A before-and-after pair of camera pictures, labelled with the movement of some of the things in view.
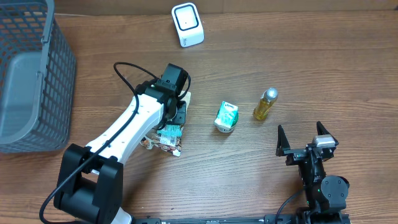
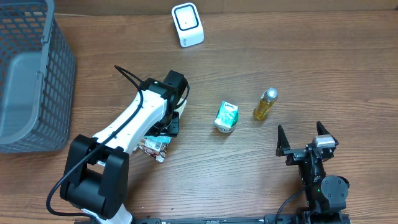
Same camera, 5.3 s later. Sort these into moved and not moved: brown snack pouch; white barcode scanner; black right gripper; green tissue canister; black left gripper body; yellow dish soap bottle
Moved: black left gripper body; brown snack pouch
Not moved: black right gripper; white barcode scanner; yellow dish soap bottle; green tissue canister
